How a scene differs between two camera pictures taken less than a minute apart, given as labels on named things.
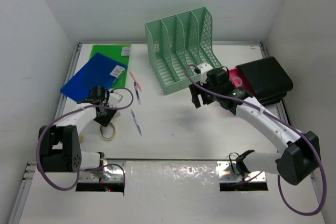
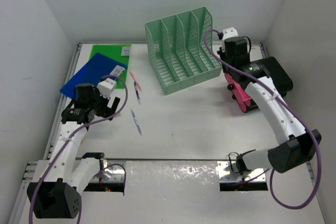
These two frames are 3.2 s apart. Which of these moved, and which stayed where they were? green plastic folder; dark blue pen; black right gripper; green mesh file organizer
Moved: black right gripper
Stayed: dark blue pen; green mesh file organizer; green plastic folder
